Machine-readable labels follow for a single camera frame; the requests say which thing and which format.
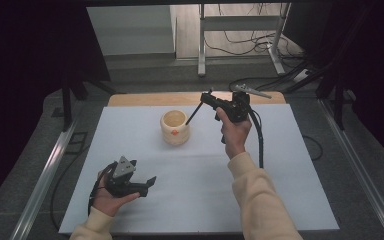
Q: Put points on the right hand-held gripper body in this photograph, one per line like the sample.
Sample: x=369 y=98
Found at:
x=238 y=106

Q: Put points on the cream ceramic cup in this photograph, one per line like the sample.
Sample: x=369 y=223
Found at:
x=175 y=133

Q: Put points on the black metal stand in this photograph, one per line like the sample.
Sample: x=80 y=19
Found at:
x=67 y=106
x=338 y=106

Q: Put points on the white table sheet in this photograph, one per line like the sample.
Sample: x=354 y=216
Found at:
x=196 y=186

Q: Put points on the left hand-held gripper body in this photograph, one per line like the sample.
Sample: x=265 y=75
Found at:
x=121 y=180

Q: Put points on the white power strip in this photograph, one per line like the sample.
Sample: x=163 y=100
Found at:
x=301 y=75

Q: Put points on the white metal desk frame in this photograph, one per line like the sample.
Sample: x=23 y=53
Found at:
x=201 y=40

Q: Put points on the aluminium rail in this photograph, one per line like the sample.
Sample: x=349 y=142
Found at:
x=363 y=173
x=46 y=176

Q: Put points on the dark curtain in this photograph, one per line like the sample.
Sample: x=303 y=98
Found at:
x=376 y=66
x=20 y=83

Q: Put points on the white cabinet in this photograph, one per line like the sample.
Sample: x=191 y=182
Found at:
x=130 y=30

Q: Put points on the person's right hand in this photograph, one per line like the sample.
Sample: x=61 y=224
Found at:
x=235 y=136

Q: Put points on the black pen with silver ferrule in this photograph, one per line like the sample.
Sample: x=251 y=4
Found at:
x=194 y=114

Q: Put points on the person's left hand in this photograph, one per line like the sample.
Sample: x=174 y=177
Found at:
x=108 y=201

